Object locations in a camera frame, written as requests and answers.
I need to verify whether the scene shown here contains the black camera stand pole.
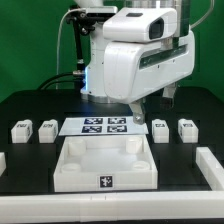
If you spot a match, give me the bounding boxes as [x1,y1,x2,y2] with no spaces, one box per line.
[72,19,85,76]

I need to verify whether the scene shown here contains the black camera on stand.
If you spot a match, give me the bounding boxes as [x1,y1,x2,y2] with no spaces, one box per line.
[69,6,118,22]

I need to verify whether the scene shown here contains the black cables at base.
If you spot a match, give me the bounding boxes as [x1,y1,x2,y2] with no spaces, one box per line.
[37,71,86,91]

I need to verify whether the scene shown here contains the white cable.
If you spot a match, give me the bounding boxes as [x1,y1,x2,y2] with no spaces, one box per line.
[55,7,86,90]

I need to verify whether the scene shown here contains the white right fence block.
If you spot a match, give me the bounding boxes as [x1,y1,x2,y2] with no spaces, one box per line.
[196,147,224,191]

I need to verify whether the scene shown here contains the white front fence wall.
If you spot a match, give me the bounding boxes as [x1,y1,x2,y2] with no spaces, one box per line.
[0,191,224,224]

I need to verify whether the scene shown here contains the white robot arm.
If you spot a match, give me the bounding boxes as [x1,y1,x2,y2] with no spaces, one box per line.
[74,0,195,124]

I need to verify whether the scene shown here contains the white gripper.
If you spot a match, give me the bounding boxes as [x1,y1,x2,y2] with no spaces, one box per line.
[103,7,195,124]

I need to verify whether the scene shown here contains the white sheet with markers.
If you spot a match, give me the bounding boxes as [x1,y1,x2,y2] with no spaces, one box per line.
[59,116,148,136]

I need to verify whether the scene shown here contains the white fence block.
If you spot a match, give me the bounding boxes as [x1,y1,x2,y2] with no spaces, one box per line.
[0,152,6,177]
[196,147,224,191]

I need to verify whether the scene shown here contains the white square tabletop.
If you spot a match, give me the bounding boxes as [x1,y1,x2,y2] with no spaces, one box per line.
[53,135,158,192]

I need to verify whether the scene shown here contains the white left fence block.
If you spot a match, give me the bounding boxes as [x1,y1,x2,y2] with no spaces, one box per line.
[0,152,6,177]

